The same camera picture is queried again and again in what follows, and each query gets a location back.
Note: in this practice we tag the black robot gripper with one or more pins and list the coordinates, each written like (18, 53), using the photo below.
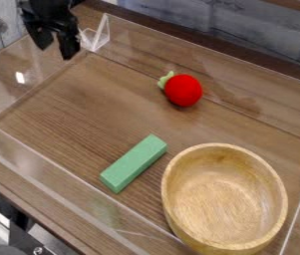
(48, 16)

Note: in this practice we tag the red plush fruit green leaf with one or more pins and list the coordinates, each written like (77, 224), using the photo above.
(182, 89)

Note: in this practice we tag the green rectangular block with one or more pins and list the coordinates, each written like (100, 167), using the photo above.
(121, 173)

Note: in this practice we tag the wooden oval bowl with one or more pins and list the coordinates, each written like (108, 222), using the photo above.
(224, 199)

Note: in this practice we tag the clear acrylic tray enclosure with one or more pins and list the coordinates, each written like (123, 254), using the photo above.
(73, 114)

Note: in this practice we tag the black metal frame bracket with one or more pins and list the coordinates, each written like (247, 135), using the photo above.
(20, 237)

